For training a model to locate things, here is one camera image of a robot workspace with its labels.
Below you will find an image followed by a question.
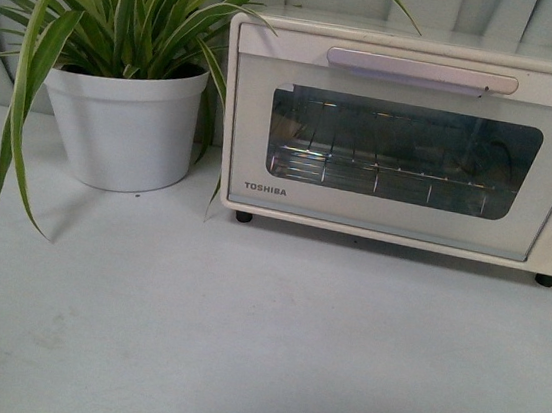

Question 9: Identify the metal wire oven rack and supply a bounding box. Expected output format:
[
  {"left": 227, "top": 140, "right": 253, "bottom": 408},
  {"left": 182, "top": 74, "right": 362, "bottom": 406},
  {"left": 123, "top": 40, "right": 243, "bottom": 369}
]
[{"left": 266, "top": 99, "right": 516, "bottom": 220}]

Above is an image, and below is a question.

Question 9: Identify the white plastic plant pot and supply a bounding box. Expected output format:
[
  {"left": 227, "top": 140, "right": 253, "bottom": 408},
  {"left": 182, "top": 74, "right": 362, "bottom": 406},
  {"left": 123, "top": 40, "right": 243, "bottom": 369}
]
[{"left": 44, "top": 66, "right": 209, "bottom": 193}]

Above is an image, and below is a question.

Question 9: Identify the green spider plant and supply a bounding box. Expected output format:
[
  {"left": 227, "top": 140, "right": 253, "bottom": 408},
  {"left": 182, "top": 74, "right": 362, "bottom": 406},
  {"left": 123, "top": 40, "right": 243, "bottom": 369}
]
[{"left": 0, "top": 0, "right": 426, "bottom": 284}]

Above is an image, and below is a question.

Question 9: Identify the white glass oven door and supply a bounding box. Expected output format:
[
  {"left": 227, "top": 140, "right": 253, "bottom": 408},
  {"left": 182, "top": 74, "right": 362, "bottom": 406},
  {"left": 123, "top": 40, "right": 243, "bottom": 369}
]
[{"left": 214, "top": 22, "right": 552, "bottom": 267}]

